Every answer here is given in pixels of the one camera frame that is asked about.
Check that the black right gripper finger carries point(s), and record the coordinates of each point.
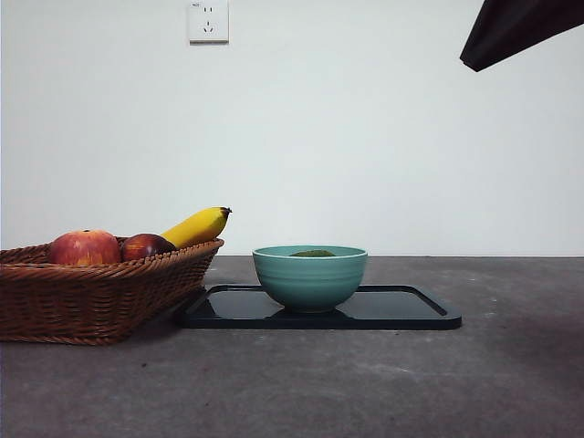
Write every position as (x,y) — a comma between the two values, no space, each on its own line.
(515,32)

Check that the green avocado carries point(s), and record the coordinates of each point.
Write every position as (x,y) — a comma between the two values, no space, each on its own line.
(312,253)

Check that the teal ceramic bowl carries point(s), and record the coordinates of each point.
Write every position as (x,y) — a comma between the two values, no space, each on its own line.
(310,283)

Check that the black rectangular tray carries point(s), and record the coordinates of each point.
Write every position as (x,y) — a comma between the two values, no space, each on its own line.
(401,310)

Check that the yellow banana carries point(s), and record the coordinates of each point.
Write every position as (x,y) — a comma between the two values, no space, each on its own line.
(196,228)

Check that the dark red plum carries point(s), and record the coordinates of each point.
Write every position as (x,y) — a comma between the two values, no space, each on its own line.
(146,246)

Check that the red yellow apple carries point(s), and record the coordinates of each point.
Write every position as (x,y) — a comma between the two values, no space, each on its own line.
(84,248)

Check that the brown wicker basket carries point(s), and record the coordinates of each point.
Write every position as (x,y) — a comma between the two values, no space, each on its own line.
(91,301)

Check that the white wall socket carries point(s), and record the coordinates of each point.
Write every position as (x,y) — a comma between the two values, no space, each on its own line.
(209,22)

